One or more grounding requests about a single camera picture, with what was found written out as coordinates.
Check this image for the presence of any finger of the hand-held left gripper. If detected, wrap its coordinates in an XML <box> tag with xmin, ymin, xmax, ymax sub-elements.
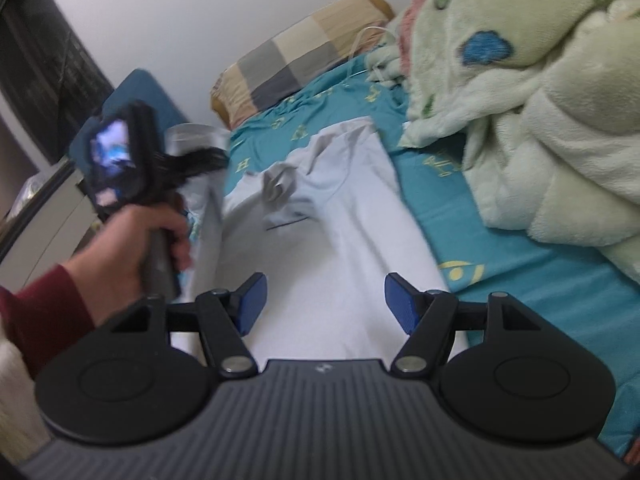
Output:
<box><xmin>162</xmin><ymin>146</ymin><xmax>231</xmax><ymax>182</ymax></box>

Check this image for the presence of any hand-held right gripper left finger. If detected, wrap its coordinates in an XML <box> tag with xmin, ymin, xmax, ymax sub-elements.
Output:
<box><xmin>110</xmin><ymin>272</ymin><xmax>267</xmax><ymax>379</ymax></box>

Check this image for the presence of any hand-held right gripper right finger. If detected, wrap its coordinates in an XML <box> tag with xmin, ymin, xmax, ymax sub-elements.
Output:
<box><xmin>384</xmin><ymin>272</ymin><xmax>546</xmax><ymax>379</ymax></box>

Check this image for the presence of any white t-shirt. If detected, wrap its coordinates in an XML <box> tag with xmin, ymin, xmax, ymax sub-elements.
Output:
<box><xmin>167</xmin><ymin>116</ymin><xmax>471</xmax><ymax>361</ymax></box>

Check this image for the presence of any person's left forearm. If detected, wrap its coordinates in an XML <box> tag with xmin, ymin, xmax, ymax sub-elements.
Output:
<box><xmin>0</xmin><ymin>265</ymin><xmax>98</xmax><ymax>381</ymax></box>

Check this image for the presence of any person's left hand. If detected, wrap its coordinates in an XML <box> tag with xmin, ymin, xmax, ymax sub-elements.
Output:
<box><xmin>85</xmin><ymin>205</ymin><xmax>194</xmax><ymax>327</ymax></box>

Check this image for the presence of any blue covered chair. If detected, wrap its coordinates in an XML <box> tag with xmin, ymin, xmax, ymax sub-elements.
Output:
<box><xmin>67</xmin><ymin>69</ymin><xmax>183</xmax><ymax>166</ymax></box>

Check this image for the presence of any white table with black legs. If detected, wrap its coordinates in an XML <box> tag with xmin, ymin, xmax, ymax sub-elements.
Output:
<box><xmin>0</xmin><ymin>160</ymin><xmax>101</xmax><ymax>281</ymax></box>

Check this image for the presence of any teal printed bed sheet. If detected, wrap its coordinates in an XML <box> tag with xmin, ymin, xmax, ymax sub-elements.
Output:
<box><xmin>222</xmin><ymin>55</ymin><xmax>640</xmax><ymax>461</ymax></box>

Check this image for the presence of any clear plastic bag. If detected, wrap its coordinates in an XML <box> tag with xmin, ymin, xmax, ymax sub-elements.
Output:
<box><xmin>15</xmin><ymin>172</ymin><xmax>52</xmax><ymax>211</ymax></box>

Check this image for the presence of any plaid pillow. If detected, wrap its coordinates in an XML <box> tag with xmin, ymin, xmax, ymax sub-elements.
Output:
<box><xmin>210</xmin><ymin>0</ymin><xmax>396</xmax><ymax>128</ymax></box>

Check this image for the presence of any dark window with grille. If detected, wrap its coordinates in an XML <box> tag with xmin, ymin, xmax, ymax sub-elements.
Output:
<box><xmin>0</xmin><ymin>0</ymin><xmax>115</xmax><ymax>171</ymax></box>

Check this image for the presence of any green plush cartoon blanket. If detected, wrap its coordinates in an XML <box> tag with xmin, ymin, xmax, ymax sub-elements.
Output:
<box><xmin>367</xmin><ymin>0</ymin><xmax>640</xmax><ymax>286</ymax></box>

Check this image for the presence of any person's cream clothing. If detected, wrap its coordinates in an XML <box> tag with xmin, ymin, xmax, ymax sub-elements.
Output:
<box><xmin>0</xmin><ymin>337</ymin><xmax>53</xmax><ymax>463</ymax></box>

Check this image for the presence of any white charging cable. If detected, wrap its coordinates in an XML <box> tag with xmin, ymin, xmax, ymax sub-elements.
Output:
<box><xmin>350</xmin><ymin>22</ymin><xmax>401</xmax><ymax>86</ymax></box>

